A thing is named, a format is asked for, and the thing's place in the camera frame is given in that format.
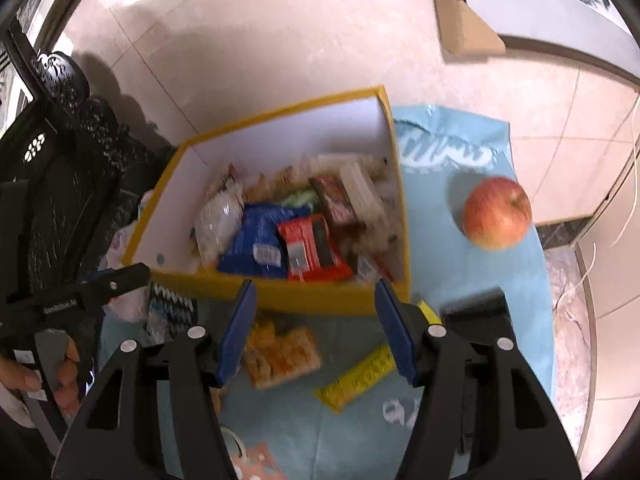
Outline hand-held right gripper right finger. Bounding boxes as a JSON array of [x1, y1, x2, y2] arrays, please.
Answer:
[[374, 277, 582, 480]]

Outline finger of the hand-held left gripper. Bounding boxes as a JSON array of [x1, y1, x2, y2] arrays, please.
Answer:
[[75, 262, 152, 311]]

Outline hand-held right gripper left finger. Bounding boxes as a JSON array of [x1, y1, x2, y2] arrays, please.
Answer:
[[51, 279, 258, 480]]

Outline yellow cardboard box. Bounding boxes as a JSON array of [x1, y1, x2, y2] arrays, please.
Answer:
[[121, 85, 413, 317]]

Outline blue snack packet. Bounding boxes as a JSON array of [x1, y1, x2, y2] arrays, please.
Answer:
[[218, 204, 311, 279]]

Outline person's left hand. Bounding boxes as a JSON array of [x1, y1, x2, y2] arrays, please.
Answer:
[[0, 339, 82, 413]]

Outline orange snack packet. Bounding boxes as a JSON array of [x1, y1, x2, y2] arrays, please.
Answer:
[[242, 317, 322, 390]]

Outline long yellow snack bar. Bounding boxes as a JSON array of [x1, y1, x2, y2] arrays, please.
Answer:
[[314, 300, 443, 413]]

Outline black white zigzag packet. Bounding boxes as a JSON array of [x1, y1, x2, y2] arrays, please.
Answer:
[[145, 282, 197, 343]]

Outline black smartphone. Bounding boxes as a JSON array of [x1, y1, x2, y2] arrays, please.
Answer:
[[440, 287, 508, 351]]

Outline light blue mat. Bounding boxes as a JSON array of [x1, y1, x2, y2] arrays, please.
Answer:
[[97, 104, 558, 480]]

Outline clear wrapped snack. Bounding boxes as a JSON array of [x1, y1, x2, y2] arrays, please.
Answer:
[[350, 220, 406, 281]]

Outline dark red snack packet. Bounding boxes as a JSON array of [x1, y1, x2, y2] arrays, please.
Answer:
[[309, 174, 361, 226]]

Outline green snack packet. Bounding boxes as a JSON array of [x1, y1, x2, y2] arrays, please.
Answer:
[[280, 187, 321, 211]]

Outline clear white snack packet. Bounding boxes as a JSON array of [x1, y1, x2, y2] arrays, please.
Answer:
[[340, 160, 386, 221]]

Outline red apple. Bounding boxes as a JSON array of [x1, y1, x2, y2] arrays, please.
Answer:
[[461, 176, 533, 252]]

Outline beige snack packet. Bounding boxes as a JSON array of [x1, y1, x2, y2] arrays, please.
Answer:
[[245, 160, 311, 201]]

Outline brown cardboard box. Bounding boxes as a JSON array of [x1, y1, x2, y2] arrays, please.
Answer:
[[434, 0, 507, 57]]

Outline white cable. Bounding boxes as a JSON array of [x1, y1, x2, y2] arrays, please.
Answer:
[[611, 105, 640, 248]]

